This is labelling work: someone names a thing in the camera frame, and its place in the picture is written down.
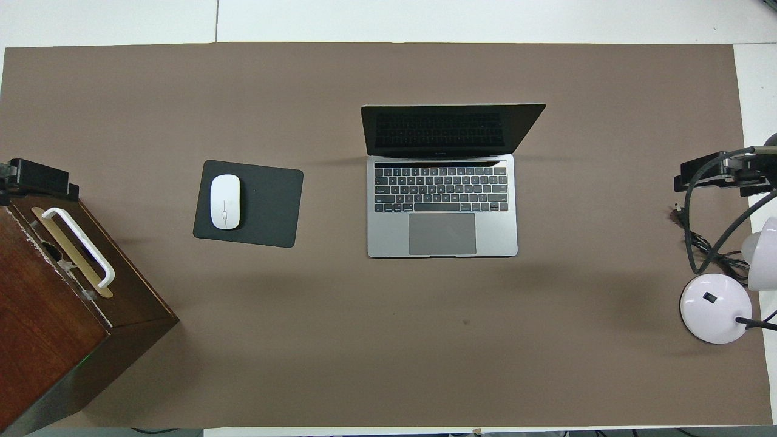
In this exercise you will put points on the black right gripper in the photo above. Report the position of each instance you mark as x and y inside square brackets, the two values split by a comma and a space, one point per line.
[756, 173]

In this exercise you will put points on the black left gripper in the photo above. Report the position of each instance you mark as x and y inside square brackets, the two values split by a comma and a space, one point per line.
[21, 177]

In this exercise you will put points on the grey aluminium laptop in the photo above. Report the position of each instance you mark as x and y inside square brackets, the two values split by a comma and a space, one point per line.
[443, 233]

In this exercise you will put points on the white desk lamp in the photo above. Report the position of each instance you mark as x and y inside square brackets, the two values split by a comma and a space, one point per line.
[713, 306]

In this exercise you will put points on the dark brown wooden box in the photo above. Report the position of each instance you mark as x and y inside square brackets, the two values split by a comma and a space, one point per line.
[42, 328]

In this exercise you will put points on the white computer mouse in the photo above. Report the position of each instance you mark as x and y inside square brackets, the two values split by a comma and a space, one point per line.
[225, 201]

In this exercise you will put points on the black mouse pad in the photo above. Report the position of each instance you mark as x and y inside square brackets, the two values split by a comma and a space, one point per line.
[270, 206]

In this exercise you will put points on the large brown table mat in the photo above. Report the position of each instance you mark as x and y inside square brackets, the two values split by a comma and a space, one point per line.
[388, 340]

